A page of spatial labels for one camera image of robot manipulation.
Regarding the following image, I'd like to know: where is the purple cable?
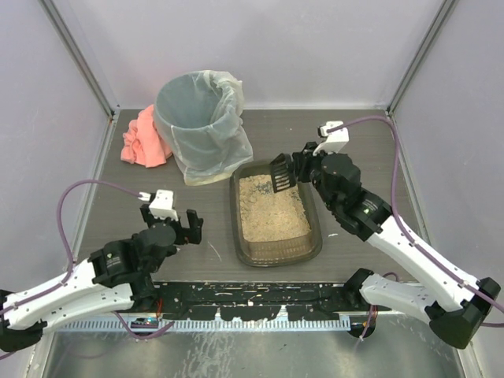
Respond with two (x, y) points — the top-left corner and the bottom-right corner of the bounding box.
(326, 116), (504, 330)
(0, 180), (176, 359)

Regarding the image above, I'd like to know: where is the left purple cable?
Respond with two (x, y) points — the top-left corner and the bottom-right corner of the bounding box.
(0, 180), (176, 359)

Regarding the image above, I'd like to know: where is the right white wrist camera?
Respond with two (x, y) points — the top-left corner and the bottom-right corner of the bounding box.
(313, 120), (350, 156)

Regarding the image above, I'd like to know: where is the black slotted litter scoop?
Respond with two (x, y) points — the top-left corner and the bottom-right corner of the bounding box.
(269, 154), (297, 193)

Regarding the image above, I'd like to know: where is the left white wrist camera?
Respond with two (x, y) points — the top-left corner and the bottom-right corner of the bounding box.
(138, 189), (179, 221)

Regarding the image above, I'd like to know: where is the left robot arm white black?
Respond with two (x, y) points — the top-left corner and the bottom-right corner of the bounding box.
(1, 209), (204, 354)

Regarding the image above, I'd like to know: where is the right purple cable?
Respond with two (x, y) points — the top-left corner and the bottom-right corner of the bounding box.
(326, 116), (504, 330)

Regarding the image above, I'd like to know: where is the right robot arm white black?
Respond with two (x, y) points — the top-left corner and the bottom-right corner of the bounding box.
(286, 143), (501, 349)

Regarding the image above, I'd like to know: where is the grey slotted cable duct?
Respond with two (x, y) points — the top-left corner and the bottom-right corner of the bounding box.
(59, 316), (351, 332)

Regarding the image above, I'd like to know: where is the beige cat litter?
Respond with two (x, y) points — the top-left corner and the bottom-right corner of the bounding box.
(239, 175), (311, 243)

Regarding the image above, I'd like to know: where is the pink cloth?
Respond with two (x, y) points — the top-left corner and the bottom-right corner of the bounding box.
(120, 105), (172, 169)

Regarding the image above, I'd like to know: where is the dark translucent litter box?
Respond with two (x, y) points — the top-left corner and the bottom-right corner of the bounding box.
(230, 160), (323, 267)

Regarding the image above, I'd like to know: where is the black taped base rail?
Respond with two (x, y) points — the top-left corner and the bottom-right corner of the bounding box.
(112, 280), (395, 322)

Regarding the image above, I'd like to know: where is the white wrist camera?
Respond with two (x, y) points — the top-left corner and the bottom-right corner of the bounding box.
(313, 120), (350, 156)
(138, 189), (179, 221)

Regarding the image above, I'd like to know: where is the bin with translucent bag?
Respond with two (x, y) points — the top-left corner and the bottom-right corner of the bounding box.
(154, 70), (254, 186)

